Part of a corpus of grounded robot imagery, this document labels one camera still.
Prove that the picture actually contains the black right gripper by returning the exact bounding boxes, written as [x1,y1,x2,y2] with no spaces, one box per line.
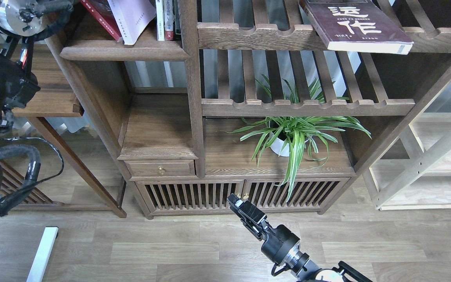
[227,194,272,241]

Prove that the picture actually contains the pale lavender paperback book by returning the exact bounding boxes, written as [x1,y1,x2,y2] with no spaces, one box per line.
[108,0,156,46]

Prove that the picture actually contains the red paperback book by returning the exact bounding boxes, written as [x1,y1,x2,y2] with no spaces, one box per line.
[80,0,123,43]

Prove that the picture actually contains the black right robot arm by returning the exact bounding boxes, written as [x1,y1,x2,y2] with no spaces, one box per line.
[227,194,370,282]

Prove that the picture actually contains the light wooden shelf unit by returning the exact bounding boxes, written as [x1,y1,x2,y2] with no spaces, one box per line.
[363,112,451,210]

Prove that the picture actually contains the white plant pot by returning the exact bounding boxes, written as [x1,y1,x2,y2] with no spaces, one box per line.
[270,132,290,157]

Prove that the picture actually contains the brass drawer knob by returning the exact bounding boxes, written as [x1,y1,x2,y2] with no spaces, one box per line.
[157,166,166,175]

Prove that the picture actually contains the green spider plant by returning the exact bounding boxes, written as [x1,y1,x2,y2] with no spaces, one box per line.
[224,74,372,202]

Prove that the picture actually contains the dark wooden bookshelf cabinet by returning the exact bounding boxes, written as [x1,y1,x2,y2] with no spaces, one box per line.
[46,0,451,219]

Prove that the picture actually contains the dark upright book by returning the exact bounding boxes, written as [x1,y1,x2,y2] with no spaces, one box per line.
[173,0,182,41]

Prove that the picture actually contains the dark slatted wooden rack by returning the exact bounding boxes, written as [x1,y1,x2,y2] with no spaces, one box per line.
[0,151,64,216]

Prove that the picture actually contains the red white upright book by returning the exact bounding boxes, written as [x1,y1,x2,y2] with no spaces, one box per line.
[164,0,174,41]

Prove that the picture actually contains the dark wooden side table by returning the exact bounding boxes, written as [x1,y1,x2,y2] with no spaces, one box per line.
[14,44,126,218]

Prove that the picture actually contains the white metal stand leg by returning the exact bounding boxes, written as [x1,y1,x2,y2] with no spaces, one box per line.
[26,226,59,282]

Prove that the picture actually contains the dark maroon large book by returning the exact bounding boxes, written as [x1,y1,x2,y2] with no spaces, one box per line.
[299,0,413,55]

